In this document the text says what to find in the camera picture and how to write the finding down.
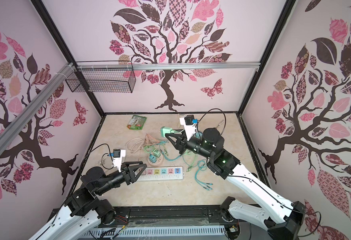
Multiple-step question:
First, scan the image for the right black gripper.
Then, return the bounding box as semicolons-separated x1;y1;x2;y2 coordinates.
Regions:
167;128;215;161

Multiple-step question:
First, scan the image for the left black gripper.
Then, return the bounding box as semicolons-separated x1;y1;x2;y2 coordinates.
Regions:
95;161;147;196

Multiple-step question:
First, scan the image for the light green charger plug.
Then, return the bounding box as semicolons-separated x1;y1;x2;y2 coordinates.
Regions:
151;150;161;158

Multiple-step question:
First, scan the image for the teal charger plug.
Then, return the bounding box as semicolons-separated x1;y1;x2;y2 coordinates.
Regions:
148;154;157;164

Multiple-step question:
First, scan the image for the light green usb cable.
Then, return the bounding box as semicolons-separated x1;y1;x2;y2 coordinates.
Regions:
142;133;169;154

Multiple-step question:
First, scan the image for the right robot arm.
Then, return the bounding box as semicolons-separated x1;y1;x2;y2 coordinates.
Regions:
161;127;306;240

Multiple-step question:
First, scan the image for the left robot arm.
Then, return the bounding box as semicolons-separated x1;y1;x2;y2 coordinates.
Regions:
31;161;147;240

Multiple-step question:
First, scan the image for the round pink socket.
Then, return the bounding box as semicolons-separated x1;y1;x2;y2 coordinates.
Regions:
147;155;164;167

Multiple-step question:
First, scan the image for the white multicolour power strip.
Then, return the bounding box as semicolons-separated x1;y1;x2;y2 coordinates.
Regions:
138;167;185;182

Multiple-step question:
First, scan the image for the green snack packet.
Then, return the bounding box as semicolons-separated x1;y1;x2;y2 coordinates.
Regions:
126;115;147;130

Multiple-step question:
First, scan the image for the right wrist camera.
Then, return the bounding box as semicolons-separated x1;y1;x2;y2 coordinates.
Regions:
180;115;198;141

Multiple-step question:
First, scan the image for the tangled charging cables bundle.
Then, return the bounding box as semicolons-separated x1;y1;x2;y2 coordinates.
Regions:
160;146;215;192

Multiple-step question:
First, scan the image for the pink coiled socket cable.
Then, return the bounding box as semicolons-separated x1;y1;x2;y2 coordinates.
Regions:
125;137;146;154

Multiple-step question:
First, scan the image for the back aluminium rail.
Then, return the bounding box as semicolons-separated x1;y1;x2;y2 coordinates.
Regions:
76;62;261;71

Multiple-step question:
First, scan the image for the aluminium rail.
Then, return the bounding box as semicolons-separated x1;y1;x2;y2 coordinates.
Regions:
76;62;261;71
0;63;75;155

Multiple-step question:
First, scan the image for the black front base frame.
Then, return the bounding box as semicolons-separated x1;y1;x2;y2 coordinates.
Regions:
43;203;299;240

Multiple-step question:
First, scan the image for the black wire basket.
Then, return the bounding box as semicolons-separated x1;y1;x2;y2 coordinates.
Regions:
65;60;136;93

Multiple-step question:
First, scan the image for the white vented cable duct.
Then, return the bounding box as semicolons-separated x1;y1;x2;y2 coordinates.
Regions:
79;226;227;240

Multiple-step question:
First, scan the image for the left aluminium rail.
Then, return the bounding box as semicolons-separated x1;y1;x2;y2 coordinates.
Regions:
0;63;75;155

